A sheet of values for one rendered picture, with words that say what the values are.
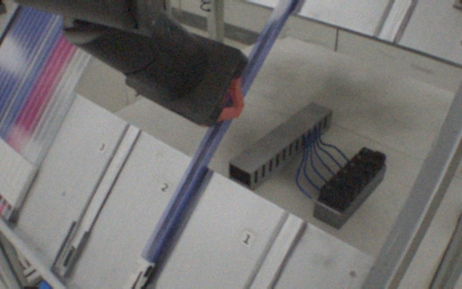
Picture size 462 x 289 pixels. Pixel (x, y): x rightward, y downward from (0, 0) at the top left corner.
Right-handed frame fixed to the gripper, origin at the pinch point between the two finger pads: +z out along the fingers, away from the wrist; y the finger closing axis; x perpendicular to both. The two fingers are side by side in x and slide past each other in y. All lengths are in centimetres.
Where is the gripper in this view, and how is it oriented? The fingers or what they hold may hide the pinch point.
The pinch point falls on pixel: (230, 105)
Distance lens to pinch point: 45.7
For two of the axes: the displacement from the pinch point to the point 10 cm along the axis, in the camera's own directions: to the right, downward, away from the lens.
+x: -4.7, 8.8, -0.3
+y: -7.5, -3.9, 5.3
